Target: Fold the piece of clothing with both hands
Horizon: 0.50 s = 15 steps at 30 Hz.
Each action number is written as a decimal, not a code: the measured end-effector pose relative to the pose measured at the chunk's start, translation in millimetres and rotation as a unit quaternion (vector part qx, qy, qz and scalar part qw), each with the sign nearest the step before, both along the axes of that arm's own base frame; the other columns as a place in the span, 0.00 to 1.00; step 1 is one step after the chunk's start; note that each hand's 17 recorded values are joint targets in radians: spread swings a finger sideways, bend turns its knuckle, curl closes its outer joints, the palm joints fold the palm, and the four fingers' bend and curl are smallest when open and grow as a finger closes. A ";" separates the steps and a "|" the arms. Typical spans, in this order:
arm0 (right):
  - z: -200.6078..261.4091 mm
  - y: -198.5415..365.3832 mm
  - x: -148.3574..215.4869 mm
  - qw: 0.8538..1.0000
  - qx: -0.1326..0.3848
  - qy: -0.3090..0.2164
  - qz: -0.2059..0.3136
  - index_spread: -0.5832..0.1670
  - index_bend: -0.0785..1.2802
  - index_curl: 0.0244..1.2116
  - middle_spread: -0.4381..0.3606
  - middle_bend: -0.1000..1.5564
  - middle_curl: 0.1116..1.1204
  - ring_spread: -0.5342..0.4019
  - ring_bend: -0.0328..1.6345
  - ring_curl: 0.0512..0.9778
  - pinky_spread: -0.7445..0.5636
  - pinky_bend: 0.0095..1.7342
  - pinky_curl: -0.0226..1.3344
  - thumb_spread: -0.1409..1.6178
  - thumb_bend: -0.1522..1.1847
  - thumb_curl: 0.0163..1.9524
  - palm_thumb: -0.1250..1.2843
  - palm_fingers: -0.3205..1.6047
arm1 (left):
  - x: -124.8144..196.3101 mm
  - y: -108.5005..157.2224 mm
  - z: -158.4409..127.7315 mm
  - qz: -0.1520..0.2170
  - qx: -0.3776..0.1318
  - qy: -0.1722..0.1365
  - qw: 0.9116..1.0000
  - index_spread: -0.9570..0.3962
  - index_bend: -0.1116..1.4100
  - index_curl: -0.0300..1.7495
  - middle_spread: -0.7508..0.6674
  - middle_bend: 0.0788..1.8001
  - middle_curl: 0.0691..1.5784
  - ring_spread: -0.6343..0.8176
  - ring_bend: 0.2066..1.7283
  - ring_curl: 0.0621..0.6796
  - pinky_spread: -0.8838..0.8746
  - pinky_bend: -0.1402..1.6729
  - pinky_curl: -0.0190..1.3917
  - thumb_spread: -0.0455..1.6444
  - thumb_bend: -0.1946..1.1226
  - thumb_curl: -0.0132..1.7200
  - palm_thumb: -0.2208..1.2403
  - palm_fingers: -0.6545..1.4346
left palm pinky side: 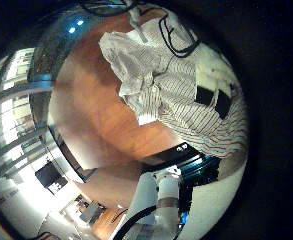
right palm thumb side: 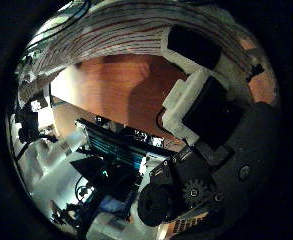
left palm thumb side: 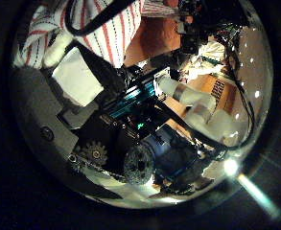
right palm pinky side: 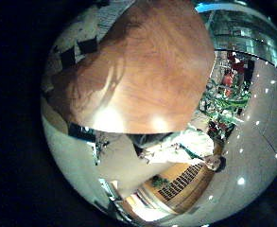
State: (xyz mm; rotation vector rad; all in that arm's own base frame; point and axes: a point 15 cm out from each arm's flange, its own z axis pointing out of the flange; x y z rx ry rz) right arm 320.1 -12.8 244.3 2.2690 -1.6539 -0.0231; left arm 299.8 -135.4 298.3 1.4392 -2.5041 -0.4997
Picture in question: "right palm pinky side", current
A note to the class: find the white striped cloth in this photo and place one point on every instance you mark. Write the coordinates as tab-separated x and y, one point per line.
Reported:
109	15

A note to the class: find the person in white shirt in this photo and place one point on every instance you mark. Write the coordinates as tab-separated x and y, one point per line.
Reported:
188	145

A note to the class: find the black control box teal lights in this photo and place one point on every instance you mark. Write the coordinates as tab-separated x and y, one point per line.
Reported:
79	130

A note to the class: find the large green leafy plant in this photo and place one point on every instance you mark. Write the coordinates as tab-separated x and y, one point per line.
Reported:
229	104

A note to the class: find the red flower decoration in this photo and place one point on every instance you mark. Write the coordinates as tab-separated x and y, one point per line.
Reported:
232	74

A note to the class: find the small green wall plant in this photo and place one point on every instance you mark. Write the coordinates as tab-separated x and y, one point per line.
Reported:
160	182

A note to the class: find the wooden slotted wall panel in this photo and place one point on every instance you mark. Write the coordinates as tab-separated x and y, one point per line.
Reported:
182	183

